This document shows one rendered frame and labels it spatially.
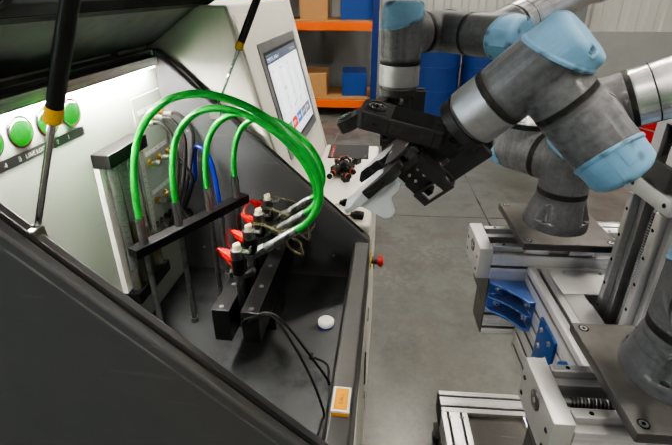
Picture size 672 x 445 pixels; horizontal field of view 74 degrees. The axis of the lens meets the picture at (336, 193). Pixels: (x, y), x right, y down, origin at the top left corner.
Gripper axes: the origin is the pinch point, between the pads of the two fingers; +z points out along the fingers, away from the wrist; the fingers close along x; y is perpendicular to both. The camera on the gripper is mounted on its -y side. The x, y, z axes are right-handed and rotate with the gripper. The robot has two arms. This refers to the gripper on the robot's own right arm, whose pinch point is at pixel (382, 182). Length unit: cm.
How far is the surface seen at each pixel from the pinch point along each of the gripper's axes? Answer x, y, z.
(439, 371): 68, 29, 121
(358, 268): 6.2, -5.0, 26.3
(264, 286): -7.8, -25.0, 23.2
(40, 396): -47, -47, 15
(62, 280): -47, -38, -5
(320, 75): 519, -94, 70
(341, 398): -33.9, -4.9, 25.0
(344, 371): -26.9, -5.1, 26.3
